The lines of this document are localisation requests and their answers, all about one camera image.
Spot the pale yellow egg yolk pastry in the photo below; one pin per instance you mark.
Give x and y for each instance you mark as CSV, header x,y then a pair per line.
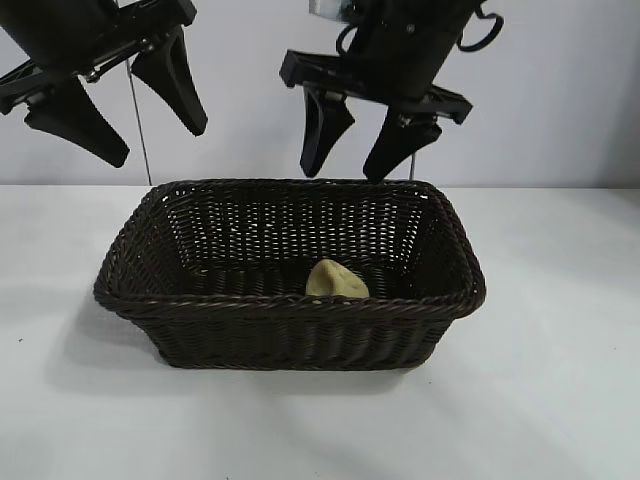
x,y
335,282

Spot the silver metal bracket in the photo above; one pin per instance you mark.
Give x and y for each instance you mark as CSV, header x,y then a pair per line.
x,y
325,9

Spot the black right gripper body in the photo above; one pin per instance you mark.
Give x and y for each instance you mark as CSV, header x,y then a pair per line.
x,y
405,55

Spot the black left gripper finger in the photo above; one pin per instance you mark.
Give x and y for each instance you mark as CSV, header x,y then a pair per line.
x,y
80,125
175,80

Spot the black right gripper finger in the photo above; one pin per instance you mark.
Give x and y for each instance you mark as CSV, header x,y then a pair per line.
x,y
400,145
322,130

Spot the thin metal rod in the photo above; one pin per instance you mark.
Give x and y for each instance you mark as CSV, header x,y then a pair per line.
x,y
141,130
412,167

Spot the dark brown woven basket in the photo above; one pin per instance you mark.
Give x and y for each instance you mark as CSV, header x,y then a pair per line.
x,y
280,330

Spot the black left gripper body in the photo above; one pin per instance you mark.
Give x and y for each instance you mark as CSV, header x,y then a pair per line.
x,y
85,35

